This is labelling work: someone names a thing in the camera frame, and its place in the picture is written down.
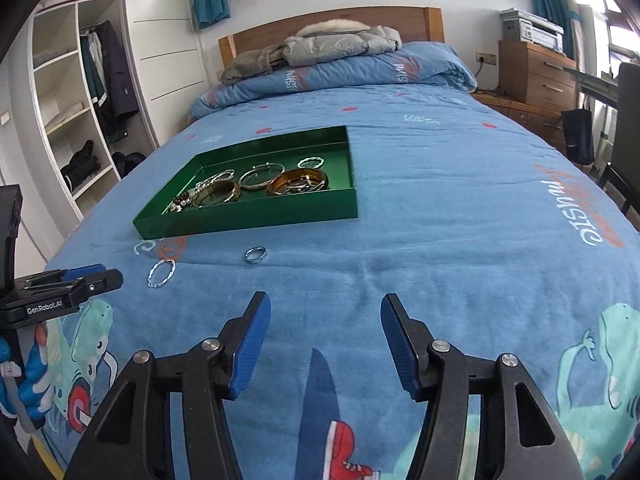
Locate thin silver bangle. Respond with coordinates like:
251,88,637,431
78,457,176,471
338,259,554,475
239,162,285,191

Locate amber wide bangle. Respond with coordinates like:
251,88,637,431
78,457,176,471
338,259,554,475
267,168,329,196

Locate green jewelry tray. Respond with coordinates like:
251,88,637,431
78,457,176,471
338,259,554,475
134,126,358,240

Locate black folded clothes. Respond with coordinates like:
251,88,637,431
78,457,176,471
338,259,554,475
61,140,101,192

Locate black bag wardrobe floor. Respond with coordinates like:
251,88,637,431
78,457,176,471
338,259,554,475
112,152,145,179

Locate dark tortoiseshell bangle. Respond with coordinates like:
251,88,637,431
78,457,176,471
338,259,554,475
192,180,241,208

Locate dark hanging coat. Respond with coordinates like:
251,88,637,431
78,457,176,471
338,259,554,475
94,21,139,143

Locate blue patterned bed quilt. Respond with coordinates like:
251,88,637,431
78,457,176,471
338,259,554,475
44,84,639,479

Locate white wardrobe shelving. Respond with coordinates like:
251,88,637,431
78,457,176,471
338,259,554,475
26,0,208,222

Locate olive fleece jacket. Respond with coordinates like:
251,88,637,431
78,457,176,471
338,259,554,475
220,44,288,86

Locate black chair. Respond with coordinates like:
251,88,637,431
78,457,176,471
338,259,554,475
598,63,640,216

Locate grey puffer jacket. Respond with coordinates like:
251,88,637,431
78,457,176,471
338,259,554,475
282,18,402,67

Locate dark waste bin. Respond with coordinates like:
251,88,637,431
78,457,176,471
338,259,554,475
561,108,594,166

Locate wooden drawer nightstand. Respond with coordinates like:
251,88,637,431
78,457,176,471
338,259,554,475
474,40,576,154

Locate folded blue duvet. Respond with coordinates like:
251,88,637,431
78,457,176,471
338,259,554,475
189,41,477,122

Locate wooden headboard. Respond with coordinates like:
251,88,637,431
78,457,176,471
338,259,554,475
218,6,445,67

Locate white printer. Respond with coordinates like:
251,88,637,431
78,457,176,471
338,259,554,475
500,8,564,53

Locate twisted silver bracelet on bed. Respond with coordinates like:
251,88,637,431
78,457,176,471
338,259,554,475
146,258,177,290

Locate silver bead necklace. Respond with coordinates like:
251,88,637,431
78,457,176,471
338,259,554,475
167,169,237,214

